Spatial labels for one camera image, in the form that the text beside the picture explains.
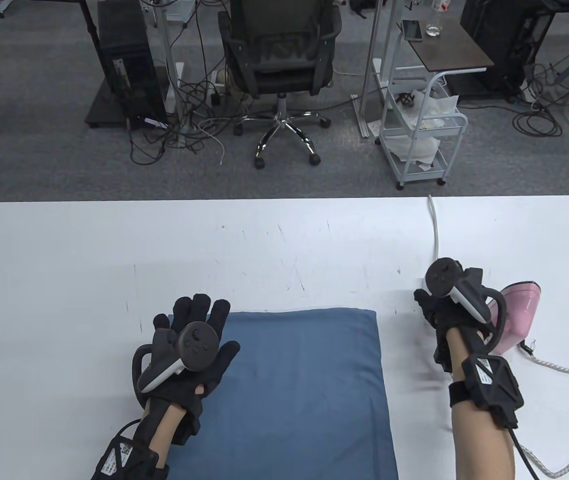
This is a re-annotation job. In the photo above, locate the white rolling cart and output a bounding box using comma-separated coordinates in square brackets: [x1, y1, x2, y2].
[378, 72, 468, 191]

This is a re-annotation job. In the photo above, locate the white metal frame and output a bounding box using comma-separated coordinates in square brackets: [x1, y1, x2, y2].
[154, 0, 400, 147]

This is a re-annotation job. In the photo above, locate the black mesh office chair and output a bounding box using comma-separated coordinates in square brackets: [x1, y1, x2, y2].
[217, 0, 343, 170]

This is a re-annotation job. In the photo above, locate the person's right hand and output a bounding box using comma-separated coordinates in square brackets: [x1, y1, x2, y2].
[413, 287, 496, 376]

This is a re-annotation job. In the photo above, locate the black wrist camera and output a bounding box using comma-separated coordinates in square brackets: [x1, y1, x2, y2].
[448, 352, 524, 430]
[92, 434, 170, 480]

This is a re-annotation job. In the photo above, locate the tangle of black floor cables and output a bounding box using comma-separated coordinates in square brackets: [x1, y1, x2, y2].
[127, 75, 230, 166]

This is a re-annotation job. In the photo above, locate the thin white floor cable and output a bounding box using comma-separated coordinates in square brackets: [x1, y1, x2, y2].
[197, 120, 226, 166]

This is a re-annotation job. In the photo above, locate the black white left controller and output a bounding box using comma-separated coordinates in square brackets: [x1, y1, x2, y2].
[132, 322, 219, 406]

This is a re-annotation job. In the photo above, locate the brown side table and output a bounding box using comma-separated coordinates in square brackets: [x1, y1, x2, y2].
[397, 19, 495, 73]

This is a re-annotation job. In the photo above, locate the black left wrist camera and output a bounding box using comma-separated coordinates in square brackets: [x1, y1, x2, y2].
[92, 434, 170, 480]

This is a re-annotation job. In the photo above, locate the black white right controller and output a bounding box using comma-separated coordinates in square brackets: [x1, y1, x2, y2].
[424, 257, 508, 353]

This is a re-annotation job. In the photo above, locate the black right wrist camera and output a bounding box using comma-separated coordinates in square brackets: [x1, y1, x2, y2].
[448, 352, 524, 430]

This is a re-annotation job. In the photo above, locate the white plastic bag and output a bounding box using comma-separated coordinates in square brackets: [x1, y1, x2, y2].
[397, 90, 460, 166]

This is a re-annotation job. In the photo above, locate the pink electric iron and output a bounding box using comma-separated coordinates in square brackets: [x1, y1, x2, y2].
[487, 281, 545, 357]

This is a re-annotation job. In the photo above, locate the clear water bottle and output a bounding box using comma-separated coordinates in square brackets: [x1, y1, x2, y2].
[425, 0, 444, 37]

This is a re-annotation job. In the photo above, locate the coiled black cable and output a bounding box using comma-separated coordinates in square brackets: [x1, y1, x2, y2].
[512, 107, 564, 138]

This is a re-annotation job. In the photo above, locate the person's left hand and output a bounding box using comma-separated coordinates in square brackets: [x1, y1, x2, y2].
[153, 295, 241, 417]

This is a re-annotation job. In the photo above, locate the blue pillowcase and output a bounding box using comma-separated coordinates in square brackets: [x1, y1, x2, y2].
[164, 307, 399, 480]

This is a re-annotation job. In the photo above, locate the white table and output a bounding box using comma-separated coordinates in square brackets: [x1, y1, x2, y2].
[0, 195, 569, 480]

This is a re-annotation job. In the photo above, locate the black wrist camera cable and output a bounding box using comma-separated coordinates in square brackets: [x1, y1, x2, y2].
[113, 419, 144, 438]
[507, 427, 541, 480]

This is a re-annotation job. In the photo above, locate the white braided iron cord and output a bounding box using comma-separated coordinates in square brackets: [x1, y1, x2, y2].
[514, 337, 569, 478]

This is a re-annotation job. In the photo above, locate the person's right forearm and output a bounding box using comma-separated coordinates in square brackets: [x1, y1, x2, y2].
[447, 330, 516, 480]

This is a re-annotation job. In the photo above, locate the black white controller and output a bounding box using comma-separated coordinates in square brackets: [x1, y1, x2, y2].
[132, 322, 219, 406]
[424, 257, 508, 353]

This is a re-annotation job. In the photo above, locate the black computer tower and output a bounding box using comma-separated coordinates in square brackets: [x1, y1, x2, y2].
[459, 0, 558, 98]
[95, 0, 169, 132]

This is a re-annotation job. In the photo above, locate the white power strip cable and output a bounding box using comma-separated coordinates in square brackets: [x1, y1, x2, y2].
[427, 195, 441, 261]

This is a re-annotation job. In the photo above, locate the person's left forearm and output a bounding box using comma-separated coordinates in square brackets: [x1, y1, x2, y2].
[147, 400, 188, 468]

